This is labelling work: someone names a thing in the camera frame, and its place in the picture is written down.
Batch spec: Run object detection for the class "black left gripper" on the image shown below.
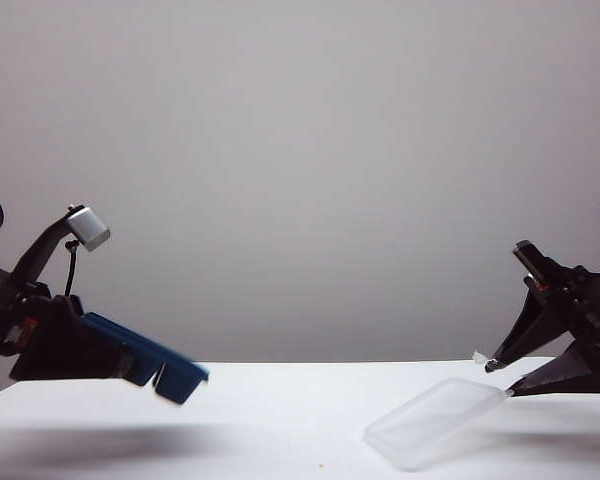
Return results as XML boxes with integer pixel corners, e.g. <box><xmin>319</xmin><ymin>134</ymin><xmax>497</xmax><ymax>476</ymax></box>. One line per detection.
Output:
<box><xmin>0</xmin><ymin>282</ymin><xmax>147</xmax><ymax>382</ymax></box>

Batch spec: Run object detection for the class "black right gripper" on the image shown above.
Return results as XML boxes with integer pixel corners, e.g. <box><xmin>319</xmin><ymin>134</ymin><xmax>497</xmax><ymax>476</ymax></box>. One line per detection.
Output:
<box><xmin>483</xmin><ymin>239</ymin><xmax>600</xmax><ymax>398</ymax></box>

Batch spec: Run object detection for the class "dark blue ice cube tray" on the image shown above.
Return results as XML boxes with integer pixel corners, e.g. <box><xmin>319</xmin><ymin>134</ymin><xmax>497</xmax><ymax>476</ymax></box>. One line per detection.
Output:
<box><xmin>79</xmin><ymin>312</ymin><xmax>211</xmax><ymax>407</ymax></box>

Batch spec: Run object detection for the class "translucent plastic tray lid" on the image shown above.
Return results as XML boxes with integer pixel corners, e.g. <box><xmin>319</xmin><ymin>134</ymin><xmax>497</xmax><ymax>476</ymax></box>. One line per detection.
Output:
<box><xmin>362</xmin><ymin>377</ymin><xmax>511</xmax><ymax>472</ymax></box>

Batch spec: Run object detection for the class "thin black camera cable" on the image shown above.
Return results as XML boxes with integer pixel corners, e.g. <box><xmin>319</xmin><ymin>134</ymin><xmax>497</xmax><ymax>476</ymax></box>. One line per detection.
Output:
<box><xmin>63</xmin><ymin>238</ymin><xmax>81</xmax><ymax>301</ymax></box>

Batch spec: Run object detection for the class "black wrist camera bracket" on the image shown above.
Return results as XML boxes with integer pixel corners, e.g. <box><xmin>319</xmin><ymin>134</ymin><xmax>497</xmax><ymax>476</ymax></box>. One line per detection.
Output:
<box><xmin>9</xmin><ymin>217</ymin><xmax>75</xmax><ymax>292</ymax></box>

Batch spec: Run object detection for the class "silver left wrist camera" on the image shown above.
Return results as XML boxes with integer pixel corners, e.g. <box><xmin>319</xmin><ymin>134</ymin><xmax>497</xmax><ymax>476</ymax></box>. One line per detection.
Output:
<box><xmin>66</xmin><ymin>203</ymin><xmax>112</xmax><ymax>253</ymax></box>

